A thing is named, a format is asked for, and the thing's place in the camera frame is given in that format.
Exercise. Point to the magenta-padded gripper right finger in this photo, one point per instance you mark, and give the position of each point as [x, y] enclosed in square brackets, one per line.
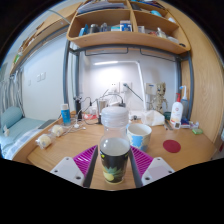
[156, 170]

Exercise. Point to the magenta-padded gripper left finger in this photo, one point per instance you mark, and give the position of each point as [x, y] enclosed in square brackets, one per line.
[68, 170]

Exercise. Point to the clear bottle with pineapple label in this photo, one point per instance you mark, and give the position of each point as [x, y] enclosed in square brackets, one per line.
[114, 160]

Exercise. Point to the flat round red coaster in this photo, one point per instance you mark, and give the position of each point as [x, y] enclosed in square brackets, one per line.
[172, 146]

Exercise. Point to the white mug with blue print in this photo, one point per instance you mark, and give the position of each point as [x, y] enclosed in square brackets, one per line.
[141, 138]

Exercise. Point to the wrapped round bun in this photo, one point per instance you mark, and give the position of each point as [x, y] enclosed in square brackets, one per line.
[44, 141]
[56, 130]

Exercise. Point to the dark flat tablet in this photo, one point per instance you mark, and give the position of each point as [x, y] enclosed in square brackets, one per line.
[46, 123]

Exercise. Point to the white crumpled paper bag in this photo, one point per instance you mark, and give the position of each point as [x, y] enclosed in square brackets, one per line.
[152, 118]

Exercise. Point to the blue tube with white cap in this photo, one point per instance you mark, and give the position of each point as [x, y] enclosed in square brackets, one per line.
[65, 116]

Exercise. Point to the small blue box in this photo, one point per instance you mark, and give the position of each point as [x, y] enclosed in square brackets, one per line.
[185, 123]

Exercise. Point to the small green packet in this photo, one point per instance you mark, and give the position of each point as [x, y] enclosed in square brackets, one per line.
[197, 131]

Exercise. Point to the bed with light sheet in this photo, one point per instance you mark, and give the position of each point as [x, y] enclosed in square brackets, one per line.
[20, 136]

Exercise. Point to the white pump bottle red top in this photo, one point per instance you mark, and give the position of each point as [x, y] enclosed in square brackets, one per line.
[176, 111]

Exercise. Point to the black upright bottle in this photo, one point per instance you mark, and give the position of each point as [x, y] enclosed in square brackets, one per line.
[78, 108]

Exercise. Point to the light blue pillow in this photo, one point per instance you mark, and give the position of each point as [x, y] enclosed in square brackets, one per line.
[10, 118]

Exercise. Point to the white desk lamp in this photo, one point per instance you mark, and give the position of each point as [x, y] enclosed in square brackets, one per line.
[140, 76]

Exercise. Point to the wooden shelf unit with items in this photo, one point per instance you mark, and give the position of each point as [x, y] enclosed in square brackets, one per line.
[133, 38]

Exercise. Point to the grey metal desk frame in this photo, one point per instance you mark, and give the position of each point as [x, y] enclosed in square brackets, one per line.
[65, 76]

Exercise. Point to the wooden wall shelf with items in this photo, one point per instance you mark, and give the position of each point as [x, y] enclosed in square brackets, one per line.
[36, 36]

